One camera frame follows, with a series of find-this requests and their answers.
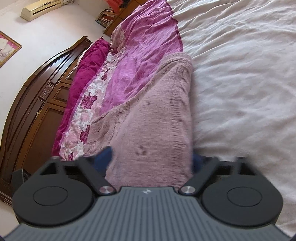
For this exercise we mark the stack of books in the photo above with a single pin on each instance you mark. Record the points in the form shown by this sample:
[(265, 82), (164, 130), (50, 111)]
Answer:
[(106, 17)]

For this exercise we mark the framed wedding photo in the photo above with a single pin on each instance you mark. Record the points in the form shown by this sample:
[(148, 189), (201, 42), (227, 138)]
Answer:
[(8, 48)]

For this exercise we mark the pink knitted cardigan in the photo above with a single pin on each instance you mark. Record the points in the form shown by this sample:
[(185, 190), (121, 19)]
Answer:
[(151, 135)]

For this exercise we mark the pink striped floral bedspread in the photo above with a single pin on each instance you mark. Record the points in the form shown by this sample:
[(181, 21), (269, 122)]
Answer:
[(243, 82)]

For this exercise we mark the cream wall air conditioner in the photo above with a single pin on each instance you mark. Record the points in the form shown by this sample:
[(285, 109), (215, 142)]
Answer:
[(39, 8)]

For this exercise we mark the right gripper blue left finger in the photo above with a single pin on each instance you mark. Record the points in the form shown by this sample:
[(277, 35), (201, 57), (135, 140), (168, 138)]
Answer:
[(94, 169)]

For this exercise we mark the magenta pillow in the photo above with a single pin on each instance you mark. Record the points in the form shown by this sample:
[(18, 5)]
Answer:
[(89, 62)]

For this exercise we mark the wooden window-side cabinet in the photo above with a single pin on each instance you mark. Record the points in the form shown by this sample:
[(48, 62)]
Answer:
[(123, 14)]

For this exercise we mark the dark wooden headboard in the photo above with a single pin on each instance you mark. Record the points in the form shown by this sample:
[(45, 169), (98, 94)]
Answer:
[(35, 115)]

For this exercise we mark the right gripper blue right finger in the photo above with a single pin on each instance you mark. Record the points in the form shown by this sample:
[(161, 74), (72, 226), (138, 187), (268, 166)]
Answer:
[(203, 169)]

